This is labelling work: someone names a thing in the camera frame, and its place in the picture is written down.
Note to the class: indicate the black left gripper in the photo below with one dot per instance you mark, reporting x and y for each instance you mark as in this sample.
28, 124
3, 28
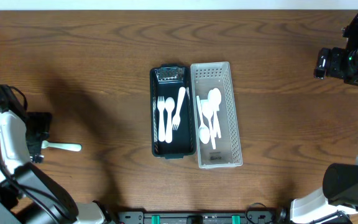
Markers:
36, 137

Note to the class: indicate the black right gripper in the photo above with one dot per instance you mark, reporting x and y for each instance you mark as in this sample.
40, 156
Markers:
341, 56

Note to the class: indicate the white plastic fork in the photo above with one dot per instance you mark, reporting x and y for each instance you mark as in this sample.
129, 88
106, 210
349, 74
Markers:
176, 118
161, 124
169, 106
65, 146

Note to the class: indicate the white plastic spoon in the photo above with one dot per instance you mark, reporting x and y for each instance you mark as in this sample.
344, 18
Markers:
208, 113
203, 130
217, 101
210, 99

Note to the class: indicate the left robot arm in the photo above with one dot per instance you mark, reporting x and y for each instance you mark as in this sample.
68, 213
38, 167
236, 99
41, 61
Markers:
28, 195

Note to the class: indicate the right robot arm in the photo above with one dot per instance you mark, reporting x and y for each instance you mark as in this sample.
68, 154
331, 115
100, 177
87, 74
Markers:
338, 195

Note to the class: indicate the black plastic basket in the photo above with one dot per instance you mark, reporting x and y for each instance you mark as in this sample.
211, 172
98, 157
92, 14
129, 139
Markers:
165, 81

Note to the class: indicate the clear plastic basket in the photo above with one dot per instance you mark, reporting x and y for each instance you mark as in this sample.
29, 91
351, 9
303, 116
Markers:
205, 77

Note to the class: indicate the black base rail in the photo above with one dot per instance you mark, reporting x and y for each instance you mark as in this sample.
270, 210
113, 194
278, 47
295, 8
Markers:
197, 217

